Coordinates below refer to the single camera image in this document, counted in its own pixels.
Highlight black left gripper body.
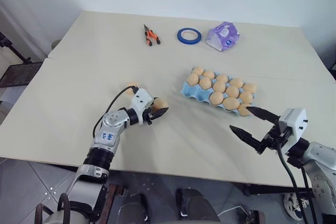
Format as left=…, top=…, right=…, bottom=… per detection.
left=143, top=106, right=156, bottom=126

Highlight black metal stand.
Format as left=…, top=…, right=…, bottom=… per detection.
left=0, top=31, right=33, bottom=64

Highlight black cable loop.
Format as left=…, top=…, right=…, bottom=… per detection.
left=35, top=192, right=72, bottom=224

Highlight orange and black pliers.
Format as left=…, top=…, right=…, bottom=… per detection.
left=143, top=23, right=162, bottom=47

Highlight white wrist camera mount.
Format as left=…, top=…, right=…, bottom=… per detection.
left=130, top=87, right=154, bottom=125
left=278, top=107, right=308, bottom=152

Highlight large dark rounded shape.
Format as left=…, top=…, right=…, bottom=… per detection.
left=175, top=187, right=221, bottom=224

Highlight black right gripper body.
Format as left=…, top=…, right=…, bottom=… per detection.
left=255, top=123, right=292, bottom=155

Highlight dark metal shelf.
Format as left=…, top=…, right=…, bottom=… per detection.
left=0, top=61, right=43, bottom=89

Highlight white and black sneaker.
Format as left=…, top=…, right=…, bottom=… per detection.
left=282, top=192, right=306, bottom=221

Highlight rusty metal bar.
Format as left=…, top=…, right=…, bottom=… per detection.
left=106, top=183, right=127, bottom=210

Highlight blue egg carton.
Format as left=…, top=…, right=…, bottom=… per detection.
left=179, top=67, right=257, bottom=118

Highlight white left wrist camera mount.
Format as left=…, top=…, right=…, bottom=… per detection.
left=130, top=87, right=154, bottom=125

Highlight blue tape roll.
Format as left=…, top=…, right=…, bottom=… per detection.
left=176, top=27, right=203, bottom=45

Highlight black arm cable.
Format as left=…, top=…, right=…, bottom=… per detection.
left=277, top=147, right=320, bottom=224
left=92, top=85, right=140, bottom=141

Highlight purple tissue pack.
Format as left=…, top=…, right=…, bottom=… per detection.
left=205, top=21, right=241, bottom=52

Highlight thin white cable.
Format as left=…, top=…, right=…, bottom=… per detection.
left=217, top=205, right=250, bottom=217

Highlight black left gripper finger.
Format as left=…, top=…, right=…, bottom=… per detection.
left=151, top=106, right=169, bottom=120

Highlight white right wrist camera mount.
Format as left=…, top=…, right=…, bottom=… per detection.
left=278, top=107, right=308, bottom=152

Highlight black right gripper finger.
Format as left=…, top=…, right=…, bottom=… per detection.
left=246, top=106, right=281, bottom=125
left=229, top=125, right=264, bottom=150

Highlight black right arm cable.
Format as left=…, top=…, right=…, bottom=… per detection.
left=277, top=147, right=320, bottom=224

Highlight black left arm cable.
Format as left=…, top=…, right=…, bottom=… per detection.
left=92, top=85, right=140, bottom=141

